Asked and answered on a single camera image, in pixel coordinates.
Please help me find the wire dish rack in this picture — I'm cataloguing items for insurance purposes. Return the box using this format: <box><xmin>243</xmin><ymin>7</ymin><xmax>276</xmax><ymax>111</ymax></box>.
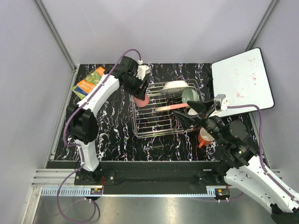
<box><xmin>130</xmin><ymin>82</ymin><xmax>189</xmax><ymax>138</ymax></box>

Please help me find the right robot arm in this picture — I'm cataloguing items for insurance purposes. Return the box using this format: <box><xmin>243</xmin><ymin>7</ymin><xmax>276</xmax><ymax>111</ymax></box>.
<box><xmin>173</xmin><ymin>95</ymin><xmax>299</xmax><ymax>224</ymax></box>

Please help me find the purple cable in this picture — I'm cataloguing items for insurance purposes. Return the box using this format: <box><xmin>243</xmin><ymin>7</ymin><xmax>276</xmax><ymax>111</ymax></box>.
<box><xmin>193</xmin><ymin>104</ymin><xmax>299</xmax><ymax>203</ymax></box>
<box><xmin>56</xmin><ymin>48</ymin><xmax>142</xmax><ymax>222</ymax></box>

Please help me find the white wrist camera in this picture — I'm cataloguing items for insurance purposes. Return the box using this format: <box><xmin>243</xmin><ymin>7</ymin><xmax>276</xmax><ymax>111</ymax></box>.
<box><xmin>214</xmin><ymin>94</ymin><xmax>228</xmax><ymax>112</ymax></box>
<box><xmin>136</xmin><ymin>60</ymin><xmax>150</xmax><ymax>80</ymax></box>

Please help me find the orange book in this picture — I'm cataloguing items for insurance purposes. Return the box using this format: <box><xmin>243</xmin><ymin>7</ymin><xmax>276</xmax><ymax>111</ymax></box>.
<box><xmin>72</xmin><ymin>67</ymin><xmax>105</xmax><ymax>99</ymax></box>

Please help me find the pink beige plate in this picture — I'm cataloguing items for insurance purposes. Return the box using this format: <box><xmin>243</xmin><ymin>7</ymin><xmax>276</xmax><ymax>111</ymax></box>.
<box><xmin>155</xmin><ymin>103</ymin><xmax>189</xmax><ymax>112</ymax></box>

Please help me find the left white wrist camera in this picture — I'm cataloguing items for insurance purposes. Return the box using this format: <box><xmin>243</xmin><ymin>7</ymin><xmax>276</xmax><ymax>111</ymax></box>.
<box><xmin>136</xmin><ymin>60</ymin><xmax>150</xmax><ymax>80</ymax></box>

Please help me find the orange mug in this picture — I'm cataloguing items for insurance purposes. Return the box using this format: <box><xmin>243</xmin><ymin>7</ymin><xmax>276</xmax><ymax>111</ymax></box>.
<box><xmin>198</xmin><ymin>128</ymin><xmax>214</xmax><ymax>148</ymax></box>

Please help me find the pink plastic cup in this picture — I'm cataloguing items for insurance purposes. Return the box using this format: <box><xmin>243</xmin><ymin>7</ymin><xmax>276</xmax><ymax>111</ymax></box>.
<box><xmin>133</xmin><ymin>93</ymin><xmax>150</xmax><ymax>107</ymax></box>

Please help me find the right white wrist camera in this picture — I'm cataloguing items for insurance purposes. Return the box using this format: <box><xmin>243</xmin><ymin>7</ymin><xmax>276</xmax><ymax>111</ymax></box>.
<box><xmin>214</xmin><ymin>94</ymin><xmax>228</xmax><ymax>112</ymax></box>

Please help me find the white scalloped plate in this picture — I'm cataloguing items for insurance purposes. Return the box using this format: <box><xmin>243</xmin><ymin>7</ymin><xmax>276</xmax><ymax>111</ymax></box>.
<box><xmin>158</xmin><ymin>80</ymin><xmax>189</xmax><ymax>94</ymax></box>

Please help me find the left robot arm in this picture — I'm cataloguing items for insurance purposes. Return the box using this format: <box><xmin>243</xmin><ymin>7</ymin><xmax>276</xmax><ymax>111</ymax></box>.
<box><xmin>64</xmin><ymin>56</ymin><xmax>150</xmax><ymax>185</ymax></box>

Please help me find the white board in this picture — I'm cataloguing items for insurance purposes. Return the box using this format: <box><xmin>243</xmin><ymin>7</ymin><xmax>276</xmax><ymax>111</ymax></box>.
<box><xmin>211</xmin><ymin>48</ymin><xmax>275</xmax><ymax>110</ymax></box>

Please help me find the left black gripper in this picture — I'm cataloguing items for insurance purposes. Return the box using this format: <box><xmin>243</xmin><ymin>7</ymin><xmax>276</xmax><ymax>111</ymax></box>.
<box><xmin>123</xmin><ymin>72</ymin><xmax>150</xmax><ymax>100</ymax></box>

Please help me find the white orange bowl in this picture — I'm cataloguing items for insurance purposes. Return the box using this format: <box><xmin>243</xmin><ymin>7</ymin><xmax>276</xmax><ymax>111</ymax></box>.
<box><xmin>188</xmin><ymin>108</ymin><xmax>199</xmax><ymax>129</ymax></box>

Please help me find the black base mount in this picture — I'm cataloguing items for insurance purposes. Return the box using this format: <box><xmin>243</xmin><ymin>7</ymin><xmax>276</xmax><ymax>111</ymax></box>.
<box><xmin>57</xmin><ymin>161</ymin><xmax>229</xmax><ymax>197</ymax></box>

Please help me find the aluminium rail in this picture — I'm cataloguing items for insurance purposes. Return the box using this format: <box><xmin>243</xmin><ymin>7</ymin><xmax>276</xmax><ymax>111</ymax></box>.
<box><xmin>30</xmin><ymin>169</ymin><xmax>285</xmax><ymax>198</ymax></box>

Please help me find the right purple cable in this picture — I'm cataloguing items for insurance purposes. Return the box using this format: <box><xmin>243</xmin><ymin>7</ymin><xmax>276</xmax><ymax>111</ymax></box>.
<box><xmin>193</xmin><ymin>104</ymin><xmax>299</xmax><ymax>203</ymax></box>

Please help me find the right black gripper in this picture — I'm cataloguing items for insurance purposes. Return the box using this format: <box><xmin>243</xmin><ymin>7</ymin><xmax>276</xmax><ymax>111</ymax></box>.
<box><xmin>173</xmin><ymin>98</ymin><xmax>228</xmax><ymax>146</ymax></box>

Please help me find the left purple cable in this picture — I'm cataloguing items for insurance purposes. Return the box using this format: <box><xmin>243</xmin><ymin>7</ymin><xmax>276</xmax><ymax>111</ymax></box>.
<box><xmin>56</xmin><ymin>48</ymin><xmax>142</xmax><ymax>222</ymax></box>

